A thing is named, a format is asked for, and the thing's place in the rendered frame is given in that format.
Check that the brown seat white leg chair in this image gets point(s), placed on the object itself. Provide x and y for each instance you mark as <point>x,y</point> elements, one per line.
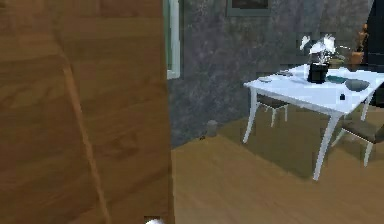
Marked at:
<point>272,102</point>
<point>361,131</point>

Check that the small grey bin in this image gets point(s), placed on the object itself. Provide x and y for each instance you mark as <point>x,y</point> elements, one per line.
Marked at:
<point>212,128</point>

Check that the white framed window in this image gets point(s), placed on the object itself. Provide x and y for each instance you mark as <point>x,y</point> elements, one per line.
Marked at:
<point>173,36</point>

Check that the small grey plate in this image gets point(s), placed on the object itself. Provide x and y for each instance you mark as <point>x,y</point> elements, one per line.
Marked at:
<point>265,79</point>

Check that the brown wooden door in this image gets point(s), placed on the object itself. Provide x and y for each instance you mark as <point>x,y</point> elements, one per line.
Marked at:
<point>83,110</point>

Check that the white dining table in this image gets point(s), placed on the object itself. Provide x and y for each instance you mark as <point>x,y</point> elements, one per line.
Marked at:
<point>320,93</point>

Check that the white flowers in black pot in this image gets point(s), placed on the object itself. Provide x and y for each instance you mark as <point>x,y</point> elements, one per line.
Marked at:
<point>318,63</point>

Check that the teal flat book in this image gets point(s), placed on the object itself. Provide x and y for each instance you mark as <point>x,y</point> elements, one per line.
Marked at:
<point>336,79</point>

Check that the small black cup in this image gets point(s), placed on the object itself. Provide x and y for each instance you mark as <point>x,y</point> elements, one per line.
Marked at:
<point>342,97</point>

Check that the grey bowl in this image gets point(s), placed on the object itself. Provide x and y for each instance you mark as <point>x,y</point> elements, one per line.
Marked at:
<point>356,85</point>

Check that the orange plant in pot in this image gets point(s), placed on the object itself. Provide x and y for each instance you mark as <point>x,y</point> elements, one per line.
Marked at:
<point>360,45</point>

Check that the dark tall cabinet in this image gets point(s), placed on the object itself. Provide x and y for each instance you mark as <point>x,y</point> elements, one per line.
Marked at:
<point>376,43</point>

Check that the grey framed wall picture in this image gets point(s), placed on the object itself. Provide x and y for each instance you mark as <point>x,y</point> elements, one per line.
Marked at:
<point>248,7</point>

